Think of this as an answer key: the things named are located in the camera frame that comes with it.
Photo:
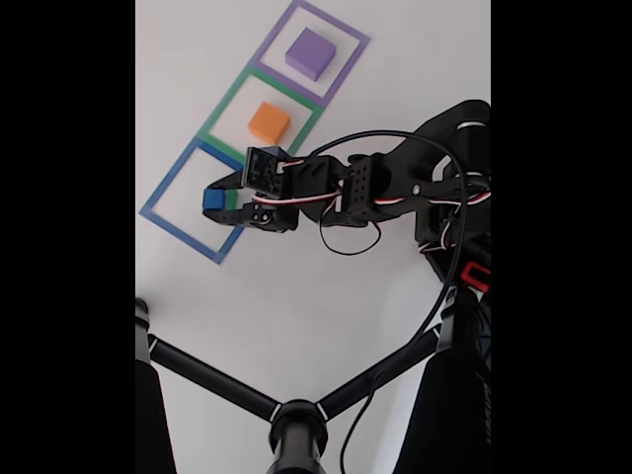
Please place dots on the green block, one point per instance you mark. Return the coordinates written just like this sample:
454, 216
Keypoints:
231, 200

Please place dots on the small blue cube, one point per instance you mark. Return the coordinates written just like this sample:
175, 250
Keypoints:
213, 200

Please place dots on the orange block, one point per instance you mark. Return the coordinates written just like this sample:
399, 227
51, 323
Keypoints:
269, 123

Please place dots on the blue tape square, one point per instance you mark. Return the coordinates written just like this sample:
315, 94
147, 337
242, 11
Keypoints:
180, 237

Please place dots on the green tape square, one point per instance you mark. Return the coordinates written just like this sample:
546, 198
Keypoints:
224, 103

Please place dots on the purple tape square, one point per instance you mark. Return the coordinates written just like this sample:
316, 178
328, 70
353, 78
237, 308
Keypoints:
289, 83

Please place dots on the purple block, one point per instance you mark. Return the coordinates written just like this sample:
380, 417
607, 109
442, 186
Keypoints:
310, 52

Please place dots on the red clamp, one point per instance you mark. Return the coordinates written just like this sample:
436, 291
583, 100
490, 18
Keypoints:
466, 274

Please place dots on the camera board with blue mount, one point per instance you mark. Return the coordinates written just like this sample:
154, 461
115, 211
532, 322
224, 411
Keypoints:
264, 170

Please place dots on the black camera tripod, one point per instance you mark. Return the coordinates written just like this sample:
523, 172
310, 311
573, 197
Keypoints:
296, 434

